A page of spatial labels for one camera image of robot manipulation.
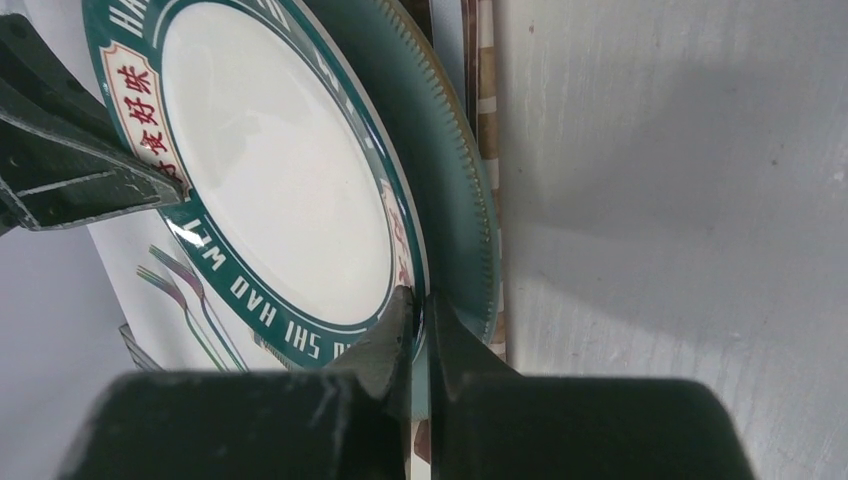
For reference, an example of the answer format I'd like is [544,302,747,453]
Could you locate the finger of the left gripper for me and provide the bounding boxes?
[1,13,184,233]

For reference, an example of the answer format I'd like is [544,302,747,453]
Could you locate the brown striped placemat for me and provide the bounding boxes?
[397,0,509,465]

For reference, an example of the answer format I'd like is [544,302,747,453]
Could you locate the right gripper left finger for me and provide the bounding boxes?
[328,286,414,423]

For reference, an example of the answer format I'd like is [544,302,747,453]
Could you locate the iridescent fork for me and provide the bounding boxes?
[136,265,227,371]
[148,245,247,372]

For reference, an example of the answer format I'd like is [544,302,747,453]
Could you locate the white green-rimmed small plate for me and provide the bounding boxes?
[82,1,428,368]

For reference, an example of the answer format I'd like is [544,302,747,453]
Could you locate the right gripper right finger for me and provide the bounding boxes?
[427,293,517,479]

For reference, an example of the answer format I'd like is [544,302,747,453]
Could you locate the large teal plate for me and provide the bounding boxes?
[311,0,502,425]

